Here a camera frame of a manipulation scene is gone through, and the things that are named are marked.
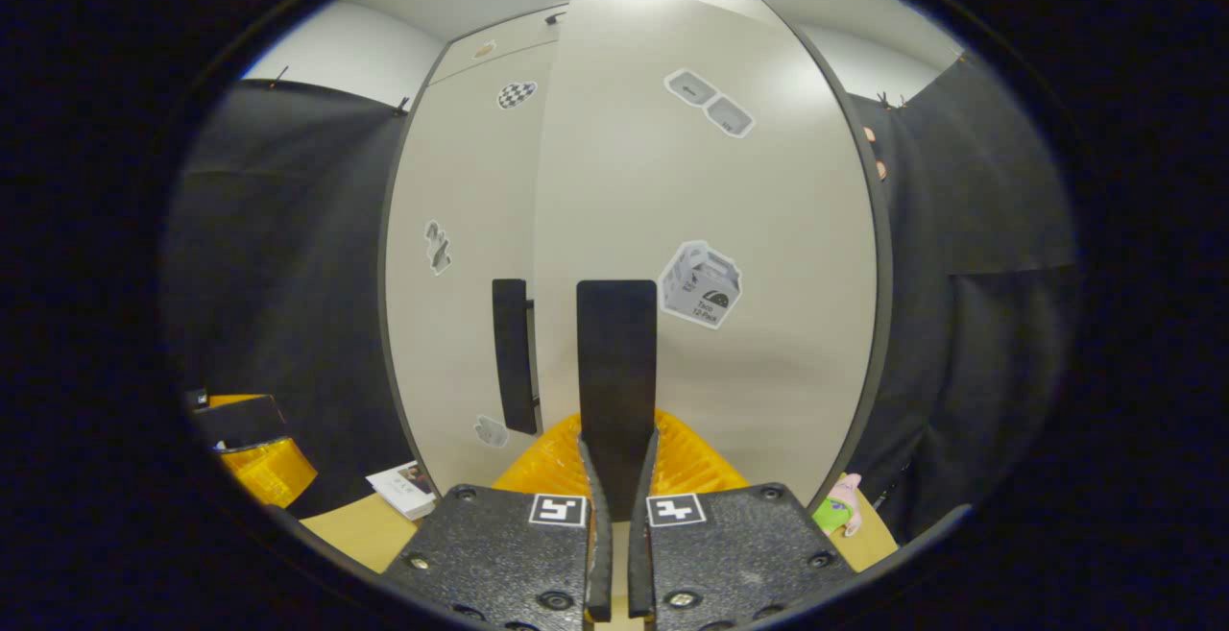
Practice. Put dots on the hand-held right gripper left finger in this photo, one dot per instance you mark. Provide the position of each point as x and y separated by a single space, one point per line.
600 564

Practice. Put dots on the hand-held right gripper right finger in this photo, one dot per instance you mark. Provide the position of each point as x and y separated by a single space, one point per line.
641 564

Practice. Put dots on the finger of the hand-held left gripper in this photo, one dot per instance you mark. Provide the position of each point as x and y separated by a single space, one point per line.
274 473
240 423

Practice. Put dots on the beige cabinet door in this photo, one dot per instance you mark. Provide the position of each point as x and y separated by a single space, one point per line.
461 180
768 218

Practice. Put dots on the double-door shoe cabinet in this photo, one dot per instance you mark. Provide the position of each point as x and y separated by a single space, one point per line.
884 276

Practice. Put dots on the white booklet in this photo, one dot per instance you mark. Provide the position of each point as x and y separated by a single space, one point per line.
403 492

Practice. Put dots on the black backdrop cloth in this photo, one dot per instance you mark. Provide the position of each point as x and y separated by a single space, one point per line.
989 228
288 256

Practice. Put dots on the pink green plush toy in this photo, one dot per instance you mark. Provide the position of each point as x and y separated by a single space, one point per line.
837 511

